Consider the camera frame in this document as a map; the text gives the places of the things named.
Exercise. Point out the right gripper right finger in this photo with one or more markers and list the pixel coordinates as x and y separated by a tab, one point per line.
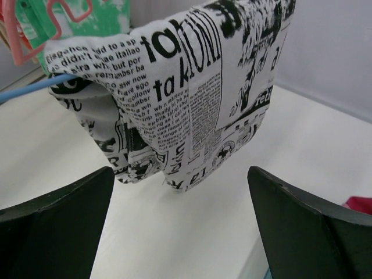
305	236

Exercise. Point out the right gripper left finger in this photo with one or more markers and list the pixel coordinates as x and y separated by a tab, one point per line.
56	235

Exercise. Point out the blue wire hanger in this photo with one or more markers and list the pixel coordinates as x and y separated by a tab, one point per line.
39	85

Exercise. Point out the newspaper print trousers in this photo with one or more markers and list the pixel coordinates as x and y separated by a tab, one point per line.
178	95

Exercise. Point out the teal plastic basket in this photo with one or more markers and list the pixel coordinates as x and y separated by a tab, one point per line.
267	274

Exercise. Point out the pink camouflage garment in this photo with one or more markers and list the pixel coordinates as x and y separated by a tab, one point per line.
359	204

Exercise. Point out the green patterned garment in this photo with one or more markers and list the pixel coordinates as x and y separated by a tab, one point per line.
107	18

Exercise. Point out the pink wire hanger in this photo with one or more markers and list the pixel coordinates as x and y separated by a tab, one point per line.
20	47

